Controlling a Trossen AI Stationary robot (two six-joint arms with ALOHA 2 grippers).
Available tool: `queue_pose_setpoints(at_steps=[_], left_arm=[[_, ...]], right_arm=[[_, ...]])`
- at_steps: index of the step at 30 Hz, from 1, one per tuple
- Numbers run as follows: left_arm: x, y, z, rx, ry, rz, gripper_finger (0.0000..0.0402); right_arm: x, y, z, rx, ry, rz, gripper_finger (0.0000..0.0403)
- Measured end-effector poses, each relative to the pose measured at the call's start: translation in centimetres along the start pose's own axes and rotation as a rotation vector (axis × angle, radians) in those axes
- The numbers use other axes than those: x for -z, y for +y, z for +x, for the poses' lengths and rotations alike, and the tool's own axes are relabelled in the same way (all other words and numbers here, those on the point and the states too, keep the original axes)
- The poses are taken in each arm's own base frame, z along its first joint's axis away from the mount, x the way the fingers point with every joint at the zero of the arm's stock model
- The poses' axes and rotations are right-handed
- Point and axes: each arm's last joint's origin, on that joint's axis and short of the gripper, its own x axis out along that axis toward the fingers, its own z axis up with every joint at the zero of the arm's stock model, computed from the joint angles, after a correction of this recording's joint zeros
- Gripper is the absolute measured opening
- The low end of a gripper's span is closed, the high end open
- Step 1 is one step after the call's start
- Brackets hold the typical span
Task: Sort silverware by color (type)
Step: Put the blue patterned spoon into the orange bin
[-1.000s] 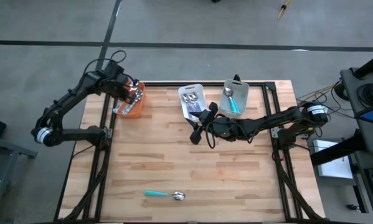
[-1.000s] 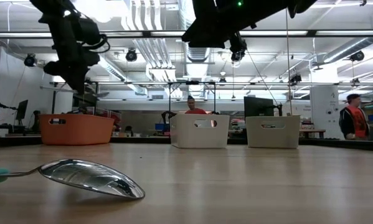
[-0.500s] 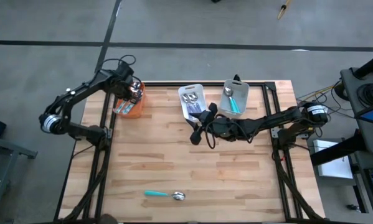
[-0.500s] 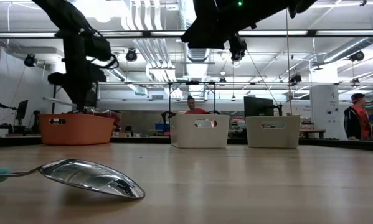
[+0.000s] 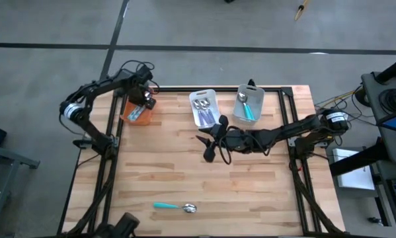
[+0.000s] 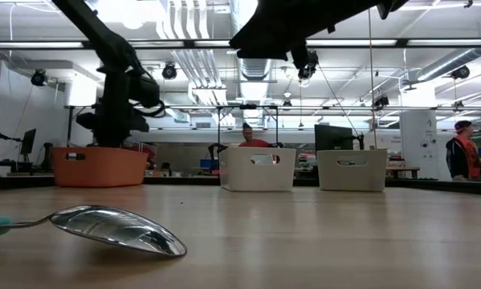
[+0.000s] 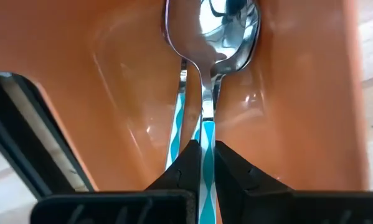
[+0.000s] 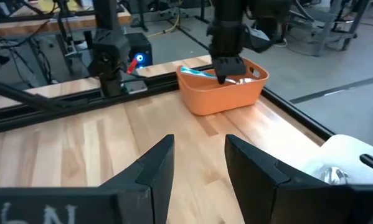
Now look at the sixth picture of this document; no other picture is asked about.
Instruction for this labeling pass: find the orange plastic bin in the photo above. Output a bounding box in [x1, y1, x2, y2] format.
[50, 146, 149, 189]

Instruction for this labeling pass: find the white pillar with wall devices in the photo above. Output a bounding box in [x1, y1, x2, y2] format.
[399, 110, 440, 181]

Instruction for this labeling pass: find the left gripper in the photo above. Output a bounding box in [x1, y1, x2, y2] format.
[75, 66, 151, 149]

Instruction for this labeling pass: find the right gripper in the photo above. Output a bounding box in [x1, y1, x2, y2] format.
[228, 0, 345, 61]

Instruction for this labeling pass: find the teal-handled metal spoon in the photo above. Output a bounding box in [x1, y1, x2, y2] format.
[0, 205, 188, 258]

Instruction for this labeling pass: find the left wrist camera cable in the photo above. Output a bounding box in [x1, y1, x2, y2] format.
[135, 55, 167, 120]

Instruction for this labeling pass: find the person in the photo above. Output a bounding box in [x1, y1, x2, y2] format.
[238, 122, 271, 149]
[444, 119, 481, 182]

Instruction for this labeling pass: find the small black monitor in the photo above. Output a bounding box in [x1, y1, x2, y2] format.
[19, 128, 38, 158]

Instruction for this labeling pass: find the wooden desk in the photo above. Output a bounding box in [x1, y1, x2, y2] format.
[387, 166, 421, 181]

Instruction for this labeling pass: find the white plastic bin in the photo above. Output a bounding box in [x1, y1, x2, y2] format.
[218, 146, 296, 193]

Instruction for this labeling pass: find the LED light strip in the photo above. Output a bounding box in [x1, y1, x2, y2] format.
[194, 39, 232, 47]
[407, 39, 481, 47]
[129, 41, 185, 48]
[306, 39, 397, 47]
[0, 41, 84, 49]

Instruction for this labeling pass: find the grey plastic bin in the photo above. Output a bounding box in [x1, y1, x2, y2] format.
[316, 149, 389, 192]

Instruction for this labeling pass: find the silver slanted ventilation duct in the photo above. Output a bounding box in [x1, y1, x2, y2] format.
[416, 47, 481, 83]

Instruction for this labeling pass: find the plain white pillar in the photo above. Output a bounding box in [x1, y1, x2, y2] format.
[63, 79, 98, 148]

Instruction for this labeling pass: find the black computer monitor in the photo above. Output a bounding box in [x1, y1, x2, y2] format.
[313, 124, 354, 152]

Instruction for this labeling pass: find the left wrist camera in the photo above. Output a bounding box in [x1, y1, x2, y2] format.
[133, 74, 161, 108]

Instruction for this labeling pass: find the thin hanging rope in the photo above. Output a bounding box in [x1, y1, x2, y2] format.
[367, 7, 377, 150]

